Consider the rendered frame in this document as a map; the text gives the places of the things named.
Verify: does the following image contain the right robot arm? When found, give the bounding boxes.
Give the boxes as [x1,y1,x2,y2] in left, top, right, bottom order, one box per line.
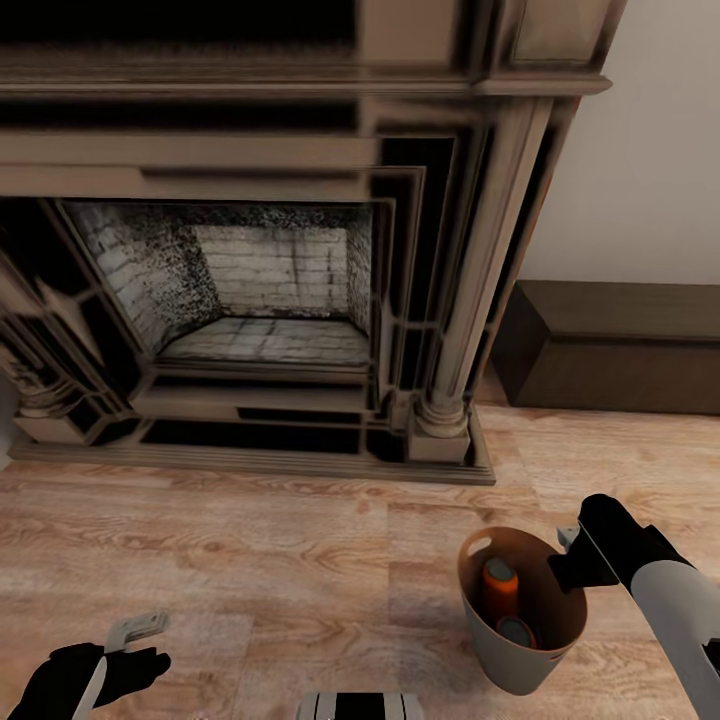
[547,494,720,720]

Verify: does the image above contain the can of soda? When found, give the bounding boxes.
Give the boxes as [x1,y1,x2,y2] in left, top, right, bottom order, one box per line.
[494,616,542,651]
[476,558,522,624]
[478,611,541,648]

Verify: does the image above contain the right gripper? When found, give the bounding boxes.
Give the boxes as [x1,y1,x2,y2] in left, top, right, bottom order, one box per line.
[547,541,621,591]

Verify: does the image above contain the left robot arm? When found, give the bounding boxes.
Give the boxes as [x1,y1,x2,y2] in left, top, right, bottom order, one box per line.
[7,611,171,720]

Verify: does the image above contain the trash can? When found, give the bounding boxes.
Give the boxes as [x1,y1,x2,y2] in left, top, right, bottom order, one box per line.
[456,526,588,696]

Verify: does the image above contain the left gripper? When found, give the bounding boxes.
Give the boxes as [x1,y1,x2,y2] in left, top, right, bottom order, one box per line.
[94,647,171,707]

